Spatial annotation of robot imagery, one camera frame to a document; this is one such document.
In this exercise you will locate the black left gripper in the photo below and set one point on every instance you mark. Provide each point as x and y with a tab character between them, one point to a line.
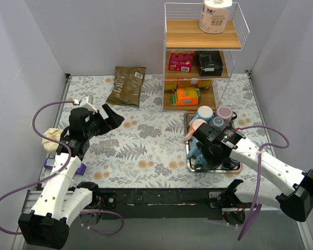
104	121

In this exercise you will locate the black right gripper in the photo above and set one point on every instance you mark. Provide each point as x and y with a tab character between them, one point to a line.
203	133

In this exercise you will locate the blue mug yellow inside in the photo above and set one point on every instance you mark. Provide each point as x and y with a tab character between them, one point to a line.
196	154

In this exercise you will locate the pink mug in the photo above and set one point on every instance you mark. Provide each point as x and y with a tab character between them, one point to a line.
193	127

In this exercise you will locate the light blue mug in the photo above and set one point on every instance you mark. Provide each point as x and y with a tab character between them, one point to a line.
205	113

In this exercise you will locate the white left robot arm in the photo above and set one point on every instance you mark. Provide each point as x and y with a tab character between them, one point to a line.
47	223

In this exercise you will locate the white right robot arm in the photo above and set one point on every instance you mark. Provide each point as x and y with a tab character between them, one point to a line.
287	188

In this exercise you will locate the teal grey mug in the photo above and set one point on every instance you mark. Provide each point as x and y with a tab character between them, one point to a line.
217	123

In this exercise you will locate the navy blue mug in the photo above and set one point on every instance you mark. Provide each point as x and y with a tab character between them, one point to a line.
231	163

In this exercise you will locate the mauve purple mug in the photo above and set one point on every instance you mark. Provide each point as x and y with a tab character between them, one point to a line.
226	114

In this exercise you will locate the steel tray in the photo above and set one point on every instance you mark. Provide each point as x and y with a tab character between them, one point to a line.
191	162

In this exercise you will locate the brown snack bag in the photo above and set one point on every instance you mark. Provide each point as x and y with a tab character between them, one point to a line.
127	86

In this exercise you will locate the orange green sponge pack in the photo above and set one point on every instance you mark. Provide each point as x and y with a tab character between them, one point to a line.
186	97

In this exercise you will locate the yellow sponge packs row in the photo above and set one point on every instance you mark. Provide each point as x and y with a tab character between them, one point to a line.
170	85

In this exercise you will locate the purple small box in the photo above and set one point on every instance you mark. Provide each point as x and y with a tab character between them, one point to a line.
49	163

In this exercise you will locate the black box on shelf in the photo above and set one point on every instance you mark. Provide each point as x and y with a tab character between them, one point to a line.
210	63

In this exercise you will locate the pink Mommy box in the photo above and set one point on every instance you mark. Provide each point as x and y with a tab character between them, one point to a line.
181	61

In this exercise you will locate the toilet paper roll on shelf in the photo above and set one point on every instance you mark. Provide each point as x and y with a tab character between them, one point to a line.
214	16

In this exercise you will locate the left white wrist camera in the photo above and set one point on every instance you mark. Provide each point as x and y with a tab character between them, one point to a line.
85	102

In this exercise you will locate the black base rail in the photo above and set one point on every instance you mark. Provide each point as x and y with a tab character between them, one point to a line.
149	203

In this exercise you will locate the white wire wooden shelf rack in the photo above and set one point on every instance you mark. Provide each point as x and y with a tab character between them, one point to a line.
182	34

